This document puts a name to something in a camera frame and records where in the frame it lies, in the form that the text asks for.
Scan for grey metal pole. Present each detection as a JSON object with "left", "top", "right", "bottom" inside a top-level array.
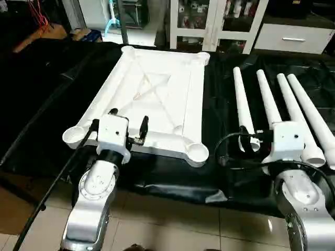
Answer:
[{"left": 116, "top": 0, "right": 130, "bottom": 47}]

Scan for white drawer unit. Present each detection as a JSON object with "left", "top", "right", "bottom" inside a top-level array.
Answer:
[{"left": 253, "top": 16, "right": 335, "bottom": 55}]

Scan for black work mat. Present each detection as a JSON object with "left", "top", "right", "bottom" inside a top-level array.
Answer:
[{"left": 0, "top": 39, "right": 335, "bottom": 218}]

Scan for white plastic table top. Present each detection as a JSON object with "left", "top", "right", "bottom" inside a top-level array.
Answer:
[{"left": 62, "top": 46, "right": 211, "bottom": 168}]

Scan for white glass door cabinet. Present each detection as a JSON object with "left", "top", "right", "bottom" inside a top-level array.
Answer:
[{"left": 169, "top": 0, "right": 270, "bottom": 54}]

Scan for red wires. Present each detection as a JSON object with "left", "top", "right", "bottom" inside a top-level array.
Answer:
[{"left": 29, "top": 0, "right": 50, "bottom": 29}]

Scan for blue box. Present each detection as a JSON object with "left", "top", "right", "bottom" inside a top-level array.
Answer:
[{"left": 84, "top": 30, "right": 103, "bottom": 42}]

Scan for brown cardboard board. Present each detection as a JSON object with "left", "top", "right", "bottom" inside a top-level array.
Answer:
[{"left": 13, "top": 24, "right": 69, "bottom": 53}]

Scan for white plastic table leg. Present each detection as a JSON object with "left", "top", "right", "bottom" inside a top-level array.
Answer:
[
  {"left": 256, "top": 70, "right": 286, "bottom": 129},
  {"left": 233, "top": 67, "right": 261, "bottom": 153},
  {"left": 287, "top": 74, "right": 335, "bottom": 171},
  {"left": 276, "top": 73, "right": 326, "bottom": 168}
]

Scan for turquoise plastic stool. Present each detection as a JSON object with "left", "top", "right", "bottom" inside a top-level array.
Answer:
[{"left": 104, "top": 3, "right": 126, "bottom": 35}]

